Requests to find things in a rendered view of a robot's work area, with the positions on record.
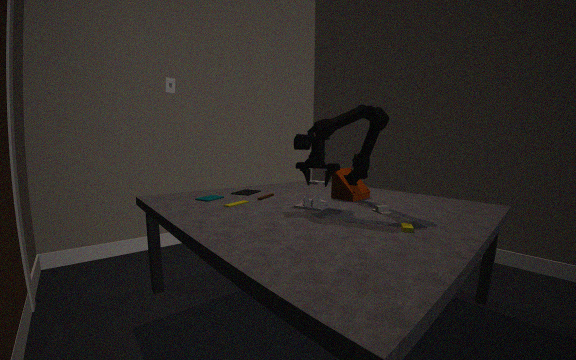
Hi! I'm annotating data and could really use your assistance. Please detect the small yellow block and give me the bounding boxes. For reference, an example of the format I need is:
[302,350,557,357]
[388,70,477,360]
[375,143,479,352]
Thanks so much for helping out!
[401,223,414,233]

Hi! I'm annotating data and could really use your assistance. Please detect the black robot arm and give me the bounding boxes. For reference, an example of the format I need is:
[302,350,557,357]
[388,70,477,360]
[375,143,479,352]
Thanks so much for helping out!
[294,104,389,186]

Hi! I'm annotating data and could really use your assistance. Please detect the teal flat rectangular plate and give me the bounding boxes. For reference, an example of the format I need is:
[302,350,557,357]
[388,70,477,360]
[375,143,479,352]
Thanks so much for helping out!
[195,195,224,202]

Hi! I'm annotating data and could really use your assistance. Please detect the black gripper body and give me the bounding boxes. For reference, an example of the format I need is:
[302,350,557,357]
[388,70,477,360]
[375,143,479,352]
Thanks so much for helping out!
[295,150,340,171]

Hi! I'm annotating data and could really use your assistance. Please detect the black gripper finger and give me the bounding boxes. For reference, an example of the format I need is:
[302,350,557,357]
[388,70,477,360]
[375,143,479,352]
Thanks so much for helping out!
[325,171,336,187]
[300,169,311,186]

